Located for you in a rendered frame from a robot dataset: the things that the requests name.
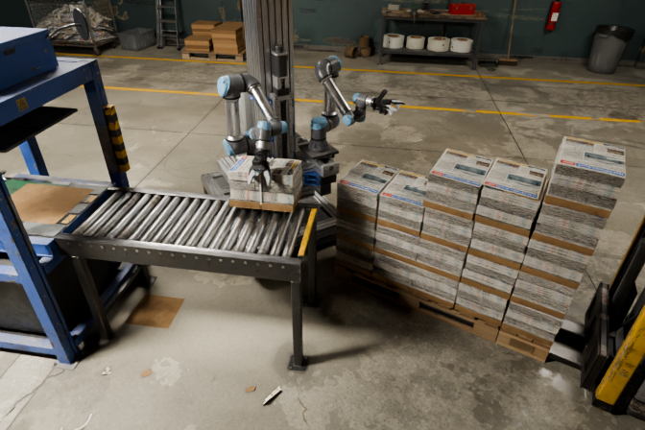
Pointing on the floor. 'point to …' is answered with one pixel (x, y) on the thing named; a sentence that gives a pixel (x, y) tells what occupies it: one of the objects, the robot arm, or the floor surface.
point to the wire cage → (61, 16)
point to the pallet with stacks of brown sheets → (216, 40)
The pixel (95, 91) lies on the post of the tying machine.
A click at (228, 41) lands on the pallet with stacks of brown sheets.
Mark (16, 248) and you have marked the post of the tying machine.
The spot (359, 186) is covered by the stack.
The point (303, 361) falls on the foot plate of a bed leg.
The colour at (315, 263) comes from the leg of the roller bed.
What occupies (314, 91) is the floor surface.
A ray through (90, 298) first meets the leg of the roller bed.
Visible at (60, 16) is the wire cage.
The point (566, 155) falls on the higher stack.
